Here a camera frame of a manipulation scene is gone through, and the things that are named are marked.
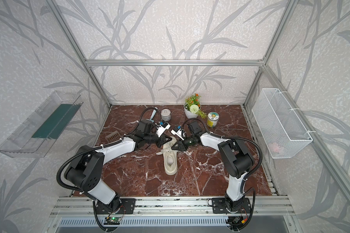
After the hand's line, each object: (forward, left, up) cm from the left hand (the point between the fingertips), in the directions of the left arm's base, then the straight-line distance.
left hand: (172, 135), depth 87 cm
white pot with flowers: (+22, -13, +2) cm, 25 cm away
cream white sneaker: (-12, +1, -7) cm, 14 cm away
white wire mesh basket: (-13, -49, +23) cm, 56 cm away
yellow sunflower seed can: (+18, -28, -5) cm, 33 cm away
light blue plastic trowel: (+26, +17, -12) cm, 33 cm away
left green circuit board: (-42, +28, -14) cm, 52 cm away
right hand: (-3, -1, -5) cm, 6 cm away
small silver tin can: (+21, +6, -7) cm, 23 cm away
